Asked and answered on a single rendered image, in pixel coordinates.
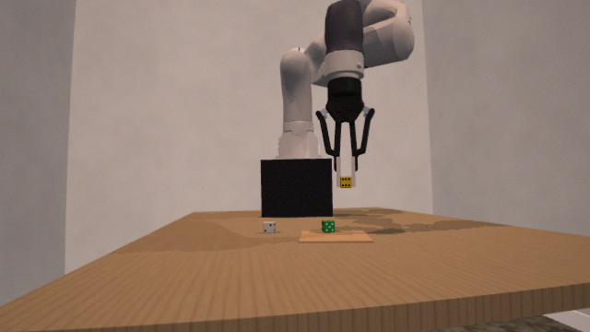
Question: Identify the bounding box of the orange flat mat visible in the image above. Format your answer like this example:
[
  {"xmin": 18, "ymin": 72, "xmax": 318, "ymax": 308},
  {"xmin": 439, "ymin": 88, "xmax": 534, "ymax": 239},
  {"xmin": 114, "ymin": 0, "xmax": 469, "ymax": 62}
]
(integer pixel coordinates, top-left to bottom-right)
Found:
[{"xmin": 299, "ymin": 231, "xmax": 373, "ymax": 243}]

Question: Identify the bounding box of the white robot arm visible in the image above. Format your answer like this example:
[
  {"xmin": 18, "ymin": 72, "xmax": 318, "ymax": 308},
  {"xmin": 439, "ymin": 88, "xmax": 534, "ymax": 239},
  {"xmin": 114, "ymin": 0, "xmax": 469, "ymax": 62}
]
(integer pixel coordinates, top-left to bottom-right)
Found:
[{"xmin": 274, "ymin": 0, "xmax": 415, "ymax": 160}]

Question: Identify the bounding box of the green die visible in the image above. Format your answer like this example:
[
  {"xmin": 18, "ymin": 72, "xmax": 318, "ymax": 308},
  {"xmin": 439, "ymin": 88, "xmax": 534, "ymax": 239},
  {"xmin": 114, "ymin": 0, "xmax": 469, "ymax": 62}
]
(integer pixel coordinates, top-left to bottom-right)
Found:
[{"xmin": 322, "ymin": 220, "xmax": 335, "ymax": 232}]

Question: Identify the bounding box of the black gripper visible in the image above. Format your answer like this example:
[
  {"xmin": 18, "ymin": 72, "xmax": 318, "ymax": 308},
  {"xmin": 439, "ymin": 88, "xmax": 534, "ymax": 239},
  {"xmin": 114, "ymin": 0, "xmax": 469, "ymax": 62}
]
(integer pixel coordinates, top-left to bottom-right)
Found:
[{"xmin": 315, "ymin": 77, "xmax": 375, "ymax": 187}]

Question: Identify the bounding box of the white die with black pips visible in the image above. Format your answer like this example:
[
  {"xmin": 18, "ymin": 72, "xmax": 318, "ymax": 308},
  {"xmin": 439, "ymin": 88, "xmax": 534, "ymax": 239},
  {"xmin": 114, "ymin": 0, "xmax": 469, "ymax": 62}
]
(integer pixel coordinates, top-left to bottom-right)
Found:
[{"xmin": 263, "ymin": 221, "xmax": 276, "ymax": 233}]

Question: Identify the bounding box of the yellow die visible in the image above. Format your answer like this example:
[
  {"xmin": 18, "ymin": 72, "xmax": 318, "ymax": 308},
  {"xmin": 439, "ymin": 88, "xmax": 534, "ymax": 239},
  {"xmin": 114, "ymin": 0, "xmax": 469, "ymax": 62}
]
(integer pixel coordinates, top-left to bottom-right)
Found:
[{"xmin": 340, "ymin": 176, "xmax": 352, "ymax": 188}]

